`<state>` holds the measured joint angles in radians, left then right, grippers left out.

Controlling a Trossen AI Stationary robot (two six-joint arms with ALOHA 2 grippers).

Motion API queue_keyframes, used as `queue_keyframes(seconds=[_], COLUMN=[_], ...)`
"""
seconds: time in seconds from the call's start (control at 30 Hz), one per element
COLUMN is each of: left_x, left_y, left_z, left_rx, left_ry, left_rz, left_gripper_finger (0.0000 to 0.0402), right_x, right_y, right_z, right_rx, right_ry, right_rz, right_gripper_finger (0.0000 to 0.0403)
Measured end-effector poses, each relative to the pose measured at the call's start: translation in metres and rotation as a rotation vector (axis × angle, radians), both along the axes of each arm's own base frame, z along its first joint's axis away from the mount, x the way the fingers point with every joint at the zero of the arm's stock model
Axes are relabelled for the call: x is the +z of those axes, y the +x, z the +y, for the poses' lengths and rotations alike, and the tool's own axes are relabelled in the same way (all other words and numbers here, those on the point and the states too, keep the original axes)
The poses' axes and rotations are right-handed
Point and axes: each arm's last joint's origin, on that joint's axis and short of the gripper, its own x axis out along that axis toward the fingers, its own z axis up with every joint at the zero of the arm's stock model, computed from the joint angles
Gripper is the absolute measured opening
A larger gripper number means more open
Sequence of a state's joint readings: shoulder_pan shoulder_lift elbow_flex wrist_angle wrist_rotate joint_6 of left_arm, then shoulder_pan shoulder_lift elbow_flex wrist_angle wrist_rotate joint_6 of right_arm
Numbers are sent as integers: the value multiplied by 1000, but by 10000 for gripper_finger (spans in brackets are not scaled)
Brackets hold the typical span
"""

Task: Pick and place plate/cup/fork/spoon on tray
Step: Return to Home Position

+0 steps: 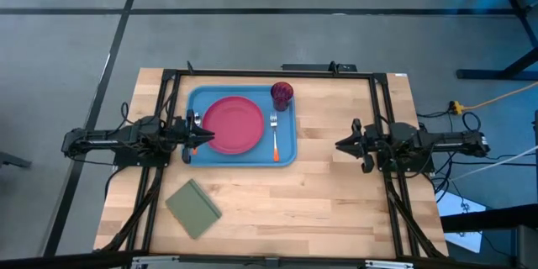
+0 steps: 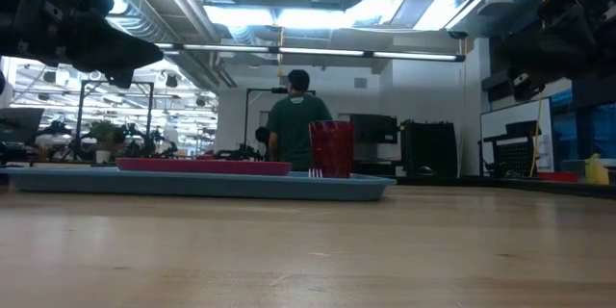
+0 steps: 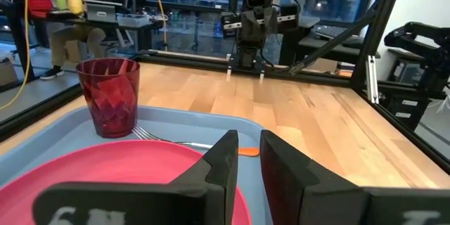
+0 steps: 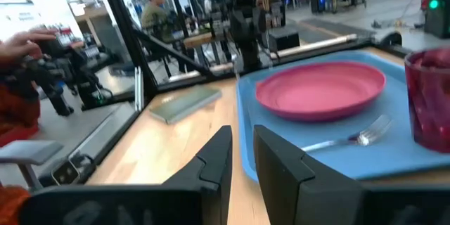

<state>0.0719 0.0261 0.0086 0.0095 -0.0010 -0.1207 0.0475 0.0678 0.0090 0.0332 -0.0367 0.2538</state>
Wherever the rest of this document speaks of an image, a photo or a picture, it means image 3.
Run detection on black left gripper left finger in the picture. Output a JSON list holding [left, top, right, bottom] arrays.
[[32, 129, 240, 225]]

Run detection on cardboard box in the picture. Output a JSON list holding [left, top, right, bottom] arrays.
[[0, 50, 20, 87]]

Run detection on black control box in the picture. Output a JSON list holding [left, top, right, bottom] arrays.
[[377, 89, 430, 132]]

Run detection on person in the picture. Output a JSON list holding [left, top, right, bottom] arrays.
[[39, 0, 110, 81]]

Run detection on silver aluminium bracket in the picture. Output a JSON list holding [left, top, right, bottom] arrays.
[[365, 55, 380, 105]]

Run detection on black diagonal frame strut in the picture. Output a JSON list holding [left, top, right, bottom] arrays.
[[289, 6, 378, 76]]

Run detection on red faceted plastic cup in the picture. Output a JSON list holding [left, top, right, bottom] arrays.
[[75, 57, 141, 139]]

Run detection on clear plastic container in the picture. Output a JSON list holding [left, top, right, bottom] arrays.
[[117, 13, 153, 29]]

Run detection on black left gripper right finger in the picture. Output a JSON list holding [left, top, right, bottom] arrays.
[[259, 129, 450, 225]]

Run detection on grey laptop with logo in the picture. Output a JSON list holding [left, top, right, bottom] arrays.
[[86, 2, 118, 24]]

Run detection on metal fork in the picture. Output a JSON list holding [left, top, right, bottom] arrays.
[[131, 123, 261, 158]]

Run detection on black keyboard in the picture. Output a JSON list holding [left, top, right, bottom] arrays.
[[314, 24, 364, 45]]

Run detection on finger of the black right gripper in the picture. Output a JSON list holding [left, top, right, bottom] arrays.
[[259, 6, 278, 40], [241, 8, 261, 41]]

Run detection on yellow cup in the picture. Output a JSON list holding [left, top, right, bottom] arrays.
[[65, 0, 85, 15]]

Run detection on black rig frame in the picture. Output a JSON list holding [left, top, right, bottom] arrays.
[[0, 0, 450, 175]]

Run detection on yellow hanging cable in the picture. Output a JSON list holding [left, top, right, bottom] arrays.
[[150, 0, 169, 49], [0, 0, 32, 111]]

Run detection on pink plastic plate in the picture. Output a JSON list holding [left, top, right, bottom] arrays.
[[0, 139, 252, 225]]

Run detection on black side desk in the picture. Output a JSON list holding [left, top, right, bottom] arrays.
[[297, 24, 381, 65]]

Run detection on blue plastic tray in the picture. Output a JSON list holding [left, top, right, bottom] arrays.
[[0, 105, 274, 225]]

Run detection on red box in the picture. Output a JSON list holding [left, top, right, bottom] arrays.
[[27, 0, 54, 20]]

